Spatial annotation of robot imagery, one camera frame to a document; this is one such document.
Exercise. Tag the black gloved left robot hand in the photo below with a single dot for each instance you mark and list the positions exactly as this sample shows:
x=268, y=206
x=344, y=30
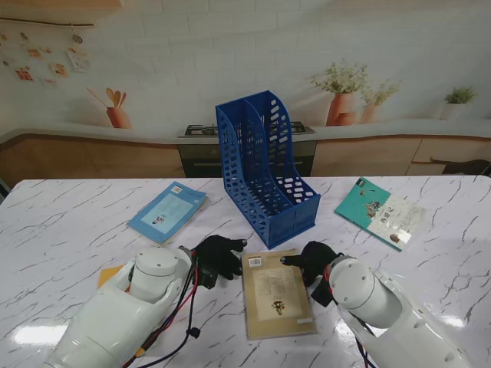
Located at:
x=218, y=255

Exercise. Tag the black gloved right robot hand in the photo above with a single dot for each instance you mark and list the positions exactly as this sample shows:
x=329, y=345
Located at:
x=316, y=260

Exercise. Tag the tan paperback book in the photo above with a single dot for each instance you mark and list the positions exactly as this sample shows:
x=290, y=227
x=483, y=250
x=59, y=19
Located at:
x=276, y=299

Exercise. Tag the teal illustrated paperback book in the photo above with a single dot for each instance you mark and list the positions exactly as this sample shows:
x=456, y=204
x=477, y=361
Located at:
x=368, y=207

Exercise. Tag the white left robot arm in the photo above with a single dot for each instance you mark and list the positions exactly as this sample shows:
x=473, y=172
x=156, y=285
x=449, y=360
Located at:
x=115, y=318

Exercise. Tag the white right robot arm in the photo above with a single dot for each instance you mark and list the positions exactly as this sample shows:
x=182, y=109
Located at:
x=383, y=306

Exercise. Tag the light blue paperback book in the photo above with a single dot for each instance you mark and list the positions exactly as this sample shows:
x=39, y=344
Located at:
x=169, y=207

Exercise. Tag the blue plastic file holder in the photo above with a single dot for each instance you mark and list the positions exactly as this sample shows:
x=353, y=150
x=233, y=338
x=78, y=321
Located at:
x=264, y=180

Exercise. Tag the yellow and white book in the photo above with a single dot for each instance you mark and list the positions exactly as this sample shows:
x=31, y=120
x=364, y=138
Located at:
x=109, y=276

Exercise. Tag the printed kitchen backdrop banner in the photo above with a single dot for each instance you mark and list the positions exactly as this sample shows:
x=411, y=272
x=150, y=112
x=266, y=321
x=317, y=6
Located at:
x=245, y=57

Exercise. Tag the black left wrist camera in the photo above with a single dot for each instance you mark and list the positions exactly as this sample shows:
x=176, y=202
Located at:
x=208, y=279

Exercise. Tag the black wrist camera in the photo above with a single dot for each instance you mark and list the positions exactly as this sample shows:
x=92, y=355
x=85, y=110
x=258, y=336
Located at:
x=208, y=279
x=321, y=294

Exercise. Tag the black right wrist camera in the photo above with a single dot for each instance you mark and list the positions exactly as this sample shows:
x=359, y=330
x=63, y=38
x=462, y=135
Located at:
x=321, y=294

